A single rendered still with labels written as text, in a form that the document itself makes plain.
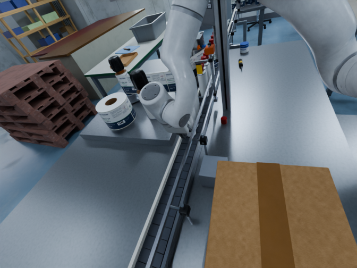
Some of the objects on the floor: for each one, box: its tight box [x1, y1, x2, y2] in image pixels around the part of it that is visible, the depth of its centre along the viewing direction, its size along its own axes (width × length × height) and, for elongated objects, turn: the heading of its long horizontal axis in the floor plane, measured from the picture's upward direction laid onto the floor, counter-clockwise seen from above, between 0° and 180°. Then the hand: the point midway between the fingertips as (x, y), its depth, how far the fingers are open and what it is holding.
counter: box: [38, 8, 147, 99], centre depth 408 cm, size 84×263×93 cm, turn 171°
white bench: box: [84, 22, 167, 98], centre depth 295 cm, size 190×75×80 cm, turn 173°
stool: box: [247, 10, 271, 31], centre depth 388 cm, size 61×58×73 cm
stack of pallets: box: [0, 60, 98, 148], centre depth 283 cm, size 139×94×98 cm
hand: (183, 134), depth 78 cm, fingers closed
